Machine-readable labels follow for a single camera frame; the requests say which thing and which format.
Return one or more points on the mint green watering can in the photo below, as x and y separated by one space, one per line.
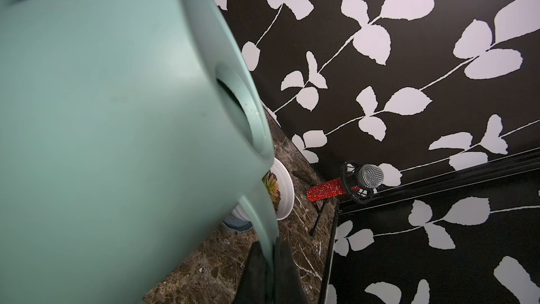
129 130

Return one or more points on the white pot right succulent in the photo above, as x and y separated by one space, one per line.
279 185

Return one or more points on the red glitter microphone on stand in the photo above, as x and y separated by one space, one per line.
356 182

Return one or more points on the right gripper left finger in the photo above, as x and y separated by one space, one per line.
254 284

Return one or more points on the blue saucer under right pot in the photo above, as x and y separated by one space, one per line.
231 222

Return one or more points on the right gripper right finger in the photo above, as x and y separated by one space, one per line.
287 285

